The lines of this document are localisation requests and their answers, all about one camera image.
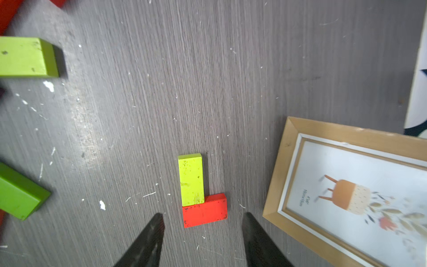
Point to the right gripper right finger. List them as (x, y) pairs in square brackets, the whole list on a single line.
[(260, 249)]

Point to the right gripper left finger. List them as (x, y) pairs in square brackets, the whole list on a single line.
[(145, 251)]

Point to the lime block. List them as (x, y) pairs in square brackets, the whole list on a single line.
[(191, 179), (27, 57)]

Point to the dark green block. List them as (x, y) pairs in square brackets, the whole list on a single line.
[(20, 196)]

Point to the red block pile middle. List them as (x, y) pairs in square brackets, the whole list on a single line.
[(58, 3)]

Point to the wooden picture frame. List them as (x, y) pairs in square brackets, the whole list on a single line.
[(356, 197)]

